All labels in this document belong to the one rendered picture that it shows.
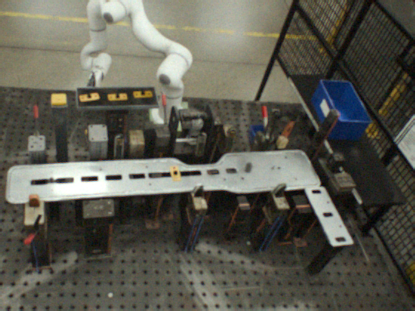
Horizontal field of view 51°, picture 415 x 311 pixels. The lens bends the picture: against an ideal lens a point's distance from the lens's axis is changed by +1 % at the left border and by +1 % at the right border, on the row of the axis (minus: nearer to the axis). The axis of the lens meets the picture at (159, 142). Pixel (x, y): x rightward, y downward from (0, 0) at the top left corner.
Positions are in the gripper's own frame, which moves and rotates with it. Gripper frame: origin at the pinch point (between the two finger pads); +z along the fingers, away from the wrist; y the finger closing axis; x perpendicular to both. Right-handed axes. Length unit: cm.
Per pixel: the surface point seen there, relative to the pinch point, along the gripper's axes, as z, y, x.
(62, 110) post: 33.4, -15.8, 2.8
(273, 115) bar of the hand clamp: 15, -26, -90
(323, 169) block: 23, -7, -120
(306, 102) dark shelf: -20, -11, -114
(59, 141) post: 33.4, 5.3, 4.6
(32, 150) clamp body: 54, -10, 9
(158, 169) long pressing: 45, -5, -45
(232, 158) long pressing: 29, -6, -77
